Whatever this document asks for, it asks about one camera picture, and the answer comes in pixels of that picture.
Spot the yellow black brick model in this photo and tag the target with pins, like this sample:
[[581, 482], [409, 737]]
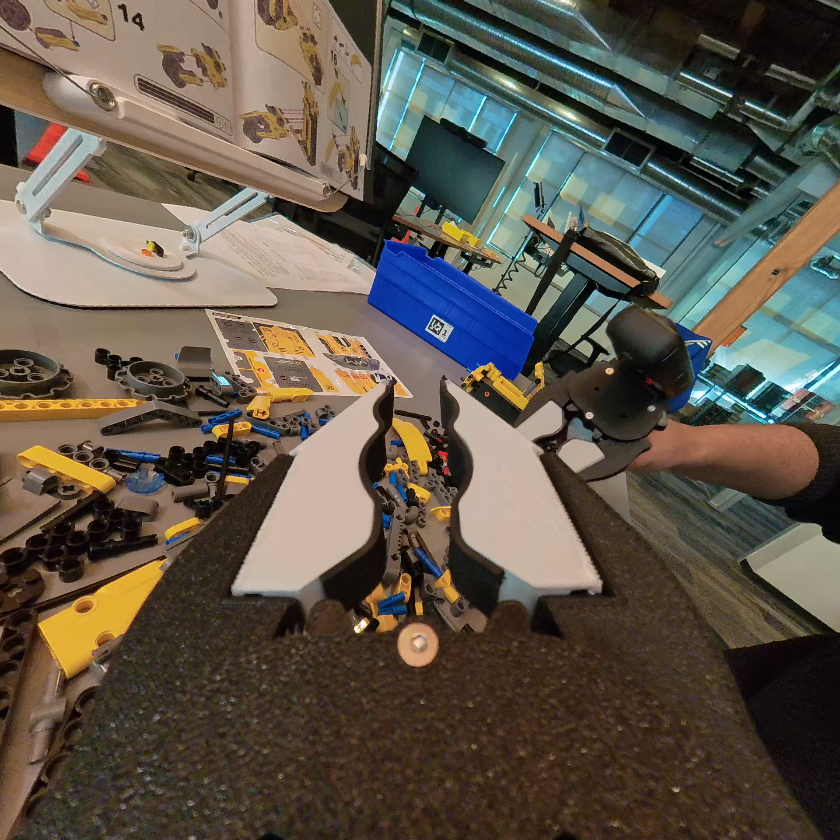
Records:
[[505, 387]]

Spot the person's right forearm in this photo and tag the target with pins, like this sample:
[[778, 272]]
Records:
[[735, 459]]

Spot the pile of black red pins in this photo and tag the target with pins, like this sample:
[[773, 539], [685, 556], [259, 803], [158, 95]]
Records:
[[439, 459]]

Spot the black bag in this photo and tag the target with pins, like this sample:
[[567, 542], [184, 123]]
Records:
[[620, 259]]

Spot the dark grey angled beam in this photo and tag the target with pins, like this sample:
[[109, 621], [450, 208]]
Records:
[[157, 413]]

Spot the small dark grey panel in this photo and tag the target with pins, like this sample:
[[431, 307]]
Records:
[[195, 361]]

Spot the building instruction booklet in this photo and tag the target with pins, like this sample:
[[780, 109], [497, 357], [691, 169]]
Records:
[[197, 52]]

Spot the long yellow beam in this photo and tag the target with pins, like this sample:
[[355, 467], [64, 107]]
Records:
[[65, 409]]

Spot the yellow flat beam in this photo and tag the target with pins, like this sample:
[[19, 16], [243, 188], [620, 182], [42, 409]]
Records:
[[65, 467]]

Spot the dark grey toothed wheel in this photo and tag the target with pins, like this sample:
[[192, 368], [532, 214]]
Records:
[[154, 379], [29, 373]]

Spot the blue jacket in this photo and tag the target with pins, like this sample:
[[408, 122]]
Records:
[[701, 348]]

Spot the brown-top desk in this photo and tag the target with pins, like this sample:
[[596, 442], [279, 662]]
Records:
[[426, 226]]

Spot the white box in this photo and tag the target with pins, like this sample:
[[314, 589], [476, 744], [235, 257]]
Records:
[[800, 571]]

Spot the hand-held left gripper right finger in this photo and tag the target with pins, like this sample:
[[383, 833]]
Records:
[[518, 512]]

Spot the yellow bin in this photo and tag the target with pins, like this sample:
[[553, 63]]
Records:
[[459, 233]]

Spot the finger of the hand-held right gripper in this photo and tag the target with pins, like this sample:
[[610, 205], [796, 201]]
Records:
[[548, 423]]

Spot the black monitor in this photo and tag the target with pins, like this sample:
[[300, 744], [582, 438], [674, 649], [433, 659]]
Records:
[[453, 167]]

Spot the blue plastic bin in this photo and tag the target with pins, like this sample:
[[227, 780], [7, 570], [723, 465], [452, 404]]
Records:
[[446, 295]]

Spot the large yellow brick panel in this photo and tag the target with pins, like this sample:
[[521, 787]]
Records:
[[85, 623]]

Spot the yellow grey sticker sheet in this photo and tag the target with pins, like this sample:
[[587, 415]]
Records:
[[295, 348]]

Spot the small yellow black piece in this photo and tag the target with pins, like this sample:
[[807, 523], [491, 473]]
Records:
[[152, 248]]

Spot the wooden-top standing desk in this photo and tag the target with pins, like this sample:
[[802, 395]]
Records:
[[561, 289]]

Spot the white book stand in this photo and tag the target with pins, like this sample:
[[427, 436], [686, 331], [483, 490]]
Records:
[[216, 289]]

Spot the metal ceiling ducts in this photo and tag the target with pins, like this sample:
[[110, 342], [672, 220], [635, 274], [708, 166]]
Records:
[[558, 52]]

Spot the yellow arch panel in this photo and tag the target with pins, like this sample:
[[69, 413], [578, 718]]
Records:
[[413, 443]]

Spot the person's right hand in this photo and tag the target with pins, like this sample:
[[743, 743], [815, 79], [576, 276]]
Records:
[[646, 453]]

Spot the pile of mixed brick parts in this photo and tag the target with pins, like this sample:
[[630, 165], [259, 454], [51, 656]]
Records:
[[216, 459]]

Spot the printed paper sheets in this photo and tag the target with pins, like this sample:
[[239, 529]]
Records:
[[289, 256]]

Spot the black office chair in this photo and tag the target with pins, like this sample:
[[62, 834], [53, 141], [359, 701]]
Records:
[[577, 354]]

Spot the clear blue round dish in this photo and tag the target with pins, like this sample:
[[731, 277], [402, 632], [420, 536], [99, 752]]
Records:
[[144, 480]]

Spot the wooden post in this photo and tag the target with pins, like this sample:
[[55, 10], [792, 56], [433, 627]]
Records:
[[774, 262]]

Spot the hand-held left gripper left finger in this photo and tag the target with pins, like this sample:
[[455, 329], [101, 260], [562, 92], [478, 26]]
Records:
[[308, 512]]

